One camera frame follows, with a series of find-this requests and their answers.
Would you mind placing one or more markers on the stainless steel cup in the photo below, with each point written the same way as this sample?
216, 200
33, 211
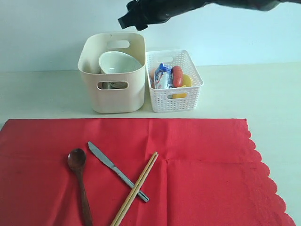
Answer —
104, 84

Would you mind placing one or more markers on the white perforated plastic basket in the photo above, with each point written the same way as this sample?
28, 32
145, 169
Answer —
161, 99

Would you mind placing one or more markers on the orange fried chicken piece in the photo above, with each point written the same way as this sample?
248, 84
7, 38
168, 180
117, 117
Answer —
152, 74

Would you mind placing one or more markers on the blue white milk carton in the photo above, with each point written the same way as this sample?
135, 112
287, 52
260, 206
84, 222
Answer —
163, 77

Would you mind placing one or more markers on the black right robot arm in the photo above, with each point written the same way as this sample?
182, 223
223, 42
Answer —
260, 5

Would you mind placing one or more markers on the cream plastic tub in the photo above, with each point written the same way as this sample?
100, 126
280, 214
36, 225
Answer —
114, 100

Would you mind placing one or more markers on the yellow cheese wedge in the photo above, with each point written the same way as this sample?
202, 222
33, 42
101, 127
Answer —
180, 95

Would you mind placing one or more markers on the yellow lemon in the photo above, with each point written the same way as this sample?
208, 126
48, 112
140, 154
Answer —
187, 81

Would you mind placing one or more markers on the red sausage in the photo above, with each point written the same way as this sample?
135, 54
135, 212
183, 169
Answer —
177, 76

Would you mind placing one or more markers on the wooden chopstick upper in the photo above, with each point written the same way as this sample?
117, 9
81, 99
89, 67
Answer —
134, 190

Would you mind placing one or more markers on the pale green ceramic bowl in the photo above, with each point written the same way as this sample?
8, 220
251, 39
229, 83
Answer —
118, 62

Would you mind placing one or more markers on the metal table knife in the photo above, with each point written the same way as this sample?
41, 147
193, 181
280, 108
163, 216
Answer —
117, 169

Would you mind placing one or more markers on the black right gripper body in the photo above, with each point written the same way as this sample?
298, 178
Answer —
160, 11

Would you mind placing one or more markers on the red table cloth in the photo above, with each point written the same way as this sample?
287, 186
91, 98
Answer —
208, 173

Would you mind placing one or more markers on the dark wooden spoon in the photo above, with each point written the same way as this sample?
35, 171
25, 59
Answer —
76, 161

